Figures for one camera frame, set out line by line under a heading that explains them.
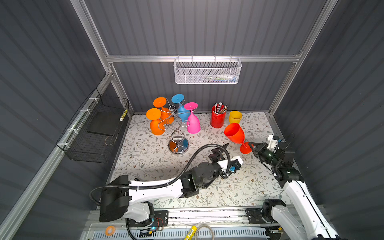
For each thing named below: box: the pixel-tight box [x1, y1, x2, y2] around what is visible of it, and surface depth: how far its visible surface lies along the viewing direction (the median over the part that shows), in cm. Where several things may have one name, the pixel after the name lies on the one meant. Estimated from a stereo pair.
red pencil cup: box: [210, 104, 227, 128], surface depth 107 cm
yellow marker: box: [184, 225, 198, 240], surface depth 70 cm
